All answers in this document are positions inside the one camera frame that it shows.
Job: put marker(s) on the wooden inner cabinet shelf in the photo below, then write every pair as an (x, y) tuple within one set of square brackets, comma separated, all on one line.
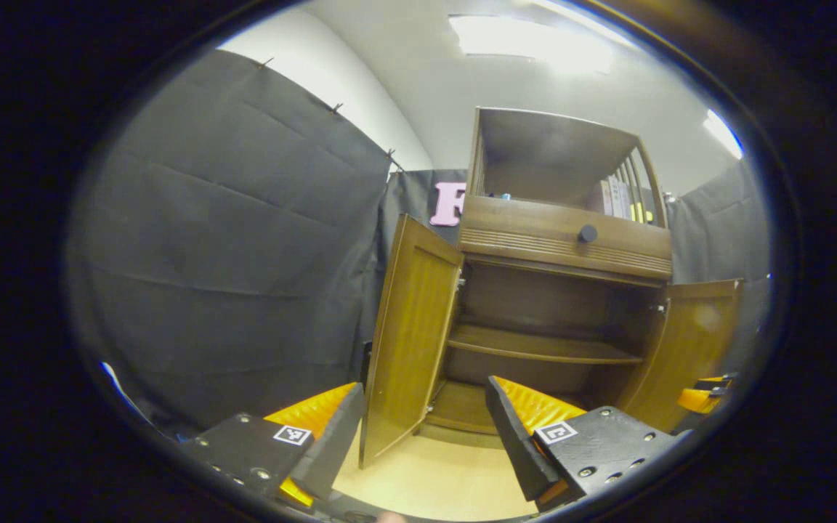
[(542, 347)]

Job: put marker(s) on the black backdrop cloth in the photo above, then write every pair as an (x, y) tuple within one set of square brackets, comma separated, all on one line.
[(229, 254)]

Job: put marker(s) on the large ceiling light panel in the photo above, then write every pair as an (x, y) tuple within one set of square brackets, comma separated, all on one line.
[(535, 43)]

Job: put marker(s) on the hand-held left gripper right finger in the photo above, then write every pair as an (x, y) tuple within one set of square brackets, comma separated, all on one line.
[(520, 450)]

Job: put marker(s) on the wooden shoe cabinet door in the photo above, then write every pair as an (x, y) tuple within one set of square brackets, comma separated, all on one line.
[(411, 334), (687, 341)]

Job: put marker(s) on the small ceiling light panel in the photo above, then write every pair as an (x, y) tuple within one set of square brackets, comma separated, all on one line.
[(724, 134)]

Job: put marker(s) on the wooden double-door shoe cabinet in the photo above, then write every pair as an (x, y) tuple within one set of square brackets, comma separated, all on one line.
[(556, 240)]

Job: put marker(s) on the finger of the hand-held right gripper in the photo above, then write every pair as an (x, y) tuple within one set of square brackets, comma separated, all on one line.
[(698, 401)]

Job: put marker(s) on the black round drawer knob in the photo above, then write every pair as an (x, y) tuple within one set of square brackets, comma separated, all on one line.
[(588, 233)]

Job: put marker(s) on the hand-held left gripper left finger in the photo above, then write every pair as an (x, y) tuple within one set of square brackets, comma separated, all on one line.
[(328, 450)]

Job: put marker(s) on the wooden cabinet drawer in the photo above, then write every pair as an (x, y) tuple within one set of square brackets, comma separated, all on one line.
[(535, 236)]

